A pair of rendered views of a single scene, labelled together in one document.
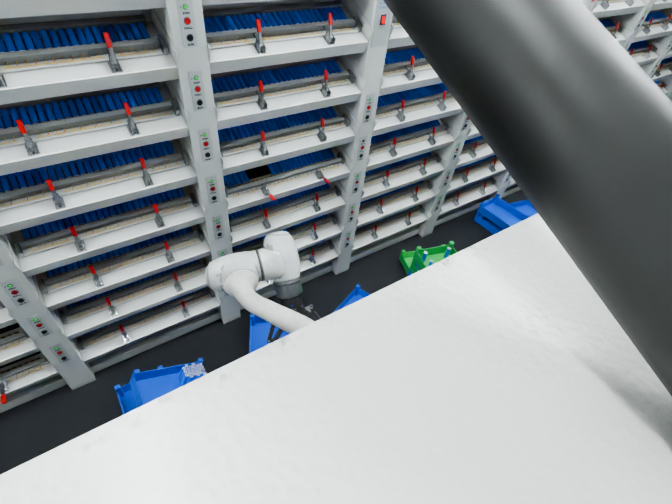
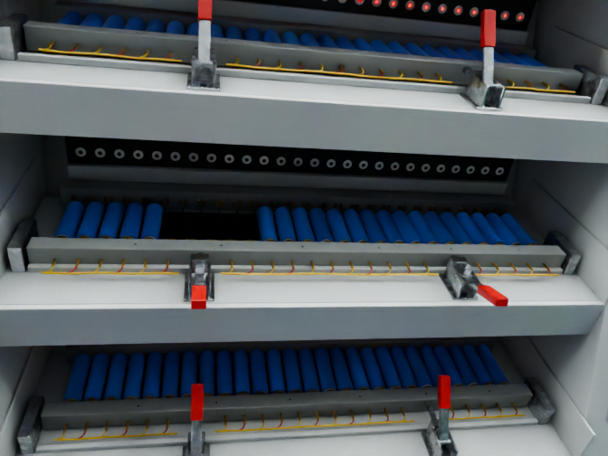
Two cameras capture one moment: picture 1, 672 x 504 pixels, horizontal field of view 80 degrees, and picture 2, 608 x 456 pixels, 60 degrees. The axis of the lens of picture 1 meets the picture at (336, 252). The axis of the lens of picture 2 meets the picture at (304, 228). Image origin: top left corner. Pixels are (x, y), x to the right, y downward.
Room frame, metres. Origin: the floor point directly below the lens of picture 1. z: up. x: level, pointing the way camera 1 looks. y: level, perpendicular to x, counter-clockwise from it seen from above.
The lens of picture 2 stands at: (0.98, 0.02, 0.90)
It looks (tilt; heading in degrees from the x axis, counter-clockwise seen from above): 11 degrees down; 28
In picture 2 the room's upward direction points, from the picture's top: 3 degrees clockwise
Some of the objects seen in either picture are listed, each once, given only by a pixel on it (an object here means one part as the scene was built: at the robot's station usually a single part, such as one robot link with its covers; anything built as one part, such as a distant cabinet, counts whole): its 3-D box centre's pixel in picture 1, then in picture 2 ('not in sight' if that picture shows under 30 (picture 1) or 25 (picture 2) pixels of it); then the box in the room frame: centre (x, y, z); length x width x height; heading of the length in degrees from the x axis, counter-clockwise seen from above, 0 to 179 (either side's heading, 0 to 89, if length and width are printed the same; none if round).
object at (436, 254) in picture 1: (447, 271); not in sight; (1.32, -0.53, 0.44); 0.30 x 0.20 x 0.08; 23
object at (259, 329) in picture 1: (270, 342); not in sight; (1.06, 0.26, 0.04); 0.30 x 0.20 x 0.08; 13
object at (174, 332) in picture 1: (281, 277); not in sight; (1.50, 0.29, 0.03); 2.19 x 0.16 x 0.05; 129
